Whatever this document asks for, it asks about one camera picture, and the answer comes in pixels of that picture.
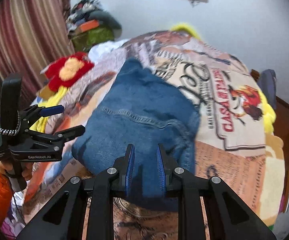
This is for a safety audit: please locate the blue denim jacket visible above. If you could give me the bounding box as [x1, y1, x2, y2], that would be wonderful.
[72, 59, 200, 212]

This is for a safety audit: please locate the clutter pile of clothes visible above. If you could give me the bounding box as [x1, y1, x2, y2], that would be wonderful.
[66, 0, 104, 33]

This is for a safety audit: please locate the person left hand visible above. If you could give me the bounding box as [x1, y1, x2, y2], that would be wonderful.
[0, 160, 33, 181]

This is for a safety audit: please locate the beige green plush blanket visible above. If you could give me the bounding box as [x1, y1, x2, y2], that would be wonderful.
[257, 133, 285, 226]

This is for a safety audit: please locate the red plush toy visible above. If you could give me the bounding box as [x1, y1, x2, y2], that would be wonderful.
[45, 52, 95, 93]

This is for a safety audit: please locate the striped red gold curtain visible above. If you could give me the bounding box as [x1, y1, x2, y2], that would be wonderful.
[0, 0, 74, 106]

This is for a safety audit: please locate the green patterned storage box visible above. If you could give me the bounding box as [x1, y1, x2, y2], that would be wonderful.
[71, 25, 115, 53]

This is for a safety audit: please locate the white cloth on bed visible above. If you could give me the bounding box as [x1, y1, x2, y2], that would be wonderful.
[88, 39, 129, 63]

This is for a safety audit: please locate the orange shoe box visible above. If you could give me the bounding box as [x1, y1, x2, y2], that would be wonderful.
[75, 20, 100, 34]

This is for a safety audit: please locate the yellow fleece blanket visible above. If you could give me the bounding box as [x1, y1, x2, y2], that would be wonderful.
[258, 89, 276, 134]

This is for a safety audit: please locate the grey pillow on pile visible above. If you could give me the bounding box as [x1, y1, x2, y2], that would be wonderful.
[93, 10, 122, 38]

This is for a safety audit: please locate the grey purple backpack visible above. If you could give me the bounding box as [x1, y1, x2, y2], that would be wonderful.
[257, 69, 277, 110]

